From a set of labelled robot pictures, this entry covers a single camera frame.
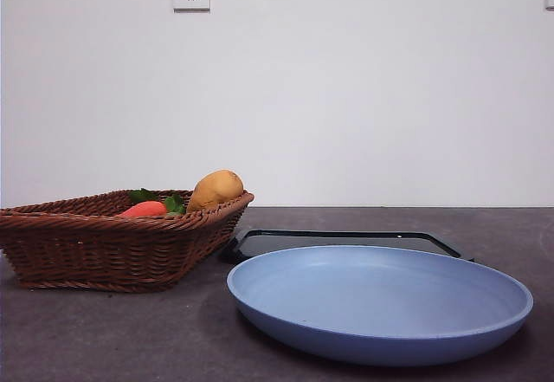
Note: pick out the blue round plate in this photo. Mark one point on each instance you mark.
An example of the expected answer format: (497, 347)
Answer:
(376, 304)

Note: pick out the yellow-brown potato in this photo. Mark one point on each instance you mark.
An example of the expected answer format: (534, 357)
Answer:
(214, 191)

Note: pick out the black flat tray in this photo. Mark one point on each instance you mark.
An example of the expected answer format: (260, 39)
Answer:
(303, 242)

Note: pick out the orange carrot with green leaves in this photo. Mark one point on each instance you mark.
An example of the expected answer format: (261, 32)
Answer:
(145, 209)

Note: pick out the brown wicker basket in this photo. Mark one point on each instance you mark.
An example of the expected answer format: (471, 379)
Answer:
(108, 252)

